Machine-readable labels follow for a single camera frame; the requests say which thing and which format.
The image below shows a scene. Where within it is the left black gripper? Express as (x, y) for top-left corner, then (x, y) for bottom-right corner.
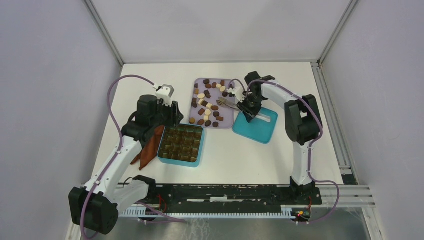
(150, 97), (184, 129)

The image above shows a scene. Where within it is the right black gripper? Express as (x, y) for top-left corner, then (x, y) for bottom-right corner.
(236, 94), (265, 123)

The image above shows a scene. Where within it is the teal chocolate box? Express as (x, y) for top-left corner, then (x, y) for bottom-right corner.
(157, 124), (205, 168)

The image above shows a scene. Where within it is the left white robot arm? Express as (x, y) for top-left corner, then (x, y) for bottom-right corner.
(68, 95), (184, 235)

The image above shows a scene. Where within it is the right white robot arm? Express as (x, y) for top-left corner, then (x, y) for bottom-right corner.
(236, 71), (323, 204)

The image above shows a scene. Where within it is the purple chocolate tray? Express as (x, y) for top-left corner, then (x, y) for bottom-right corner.
(187, 78), (235, 129)

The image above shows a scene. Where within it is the teal box lid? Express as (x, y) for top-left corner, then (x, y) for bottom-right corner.
(232, 107), (278, 144)

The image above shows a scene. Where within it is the brown cloth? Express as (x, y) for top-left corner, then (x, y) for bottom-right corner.
(130, 125), (165, 171)

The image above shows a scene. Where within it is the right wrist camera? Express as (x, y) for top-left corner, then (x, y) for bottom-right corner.
(227, 87), (246, 103)

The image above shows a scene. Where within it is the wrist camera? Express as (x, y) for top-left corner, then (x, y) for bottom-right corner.
(227, 87), (246, 103)
(155, 84), (175, 107)

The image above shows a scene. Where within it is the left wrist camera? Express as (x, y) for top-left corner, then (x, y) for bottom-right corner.
(155, 84), (175, 107)

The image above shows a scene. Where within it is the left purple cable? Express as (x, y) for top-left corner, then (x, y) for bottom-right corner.
(79, 74), (157, 240)

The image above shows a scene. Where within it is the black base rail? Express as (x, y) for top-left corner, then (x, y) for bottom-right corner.
(142, 184), (323, 214)

